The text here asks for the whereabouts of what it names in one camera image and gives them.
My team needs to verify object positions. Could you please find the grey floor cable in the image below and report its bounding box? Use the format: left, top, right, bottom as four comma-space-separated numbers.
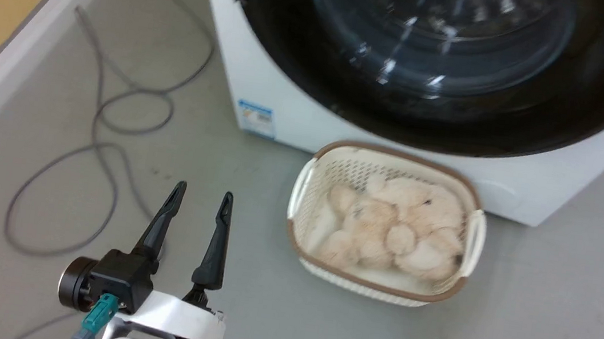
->
1, 0, 222, 276

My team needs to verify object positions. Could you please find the teal plug black cable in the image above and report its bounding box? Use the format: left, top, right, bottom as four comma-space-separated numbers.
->
67, 289, 121, 339

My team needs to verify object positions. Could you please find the beige plush toy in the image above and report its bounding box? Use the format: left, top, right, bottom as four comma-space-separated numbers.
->
315, 168, 474, 286

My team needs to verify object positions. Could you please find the white front-load washing machine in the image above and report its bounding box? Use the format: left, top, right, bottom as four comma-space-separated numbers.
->
170, 0, 604, 236

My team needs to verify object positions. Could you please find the black round washer door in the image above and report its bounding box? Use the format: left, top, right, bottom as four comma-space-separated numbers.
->
219, 0, 604, 174

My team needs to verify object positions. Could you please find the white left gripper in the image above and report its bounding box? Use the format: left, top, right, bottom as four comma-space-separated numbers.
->
98, 172, 244, 339

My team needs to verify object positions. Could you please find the blue white energy label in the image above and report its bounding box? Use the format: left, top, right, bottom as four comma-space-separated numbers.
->
234, 98, 281, 141

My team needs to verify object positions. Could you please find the cream plastic laundry basket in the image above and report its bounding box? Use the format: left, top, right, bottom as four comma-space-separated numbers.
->
277, 133, 496, 316

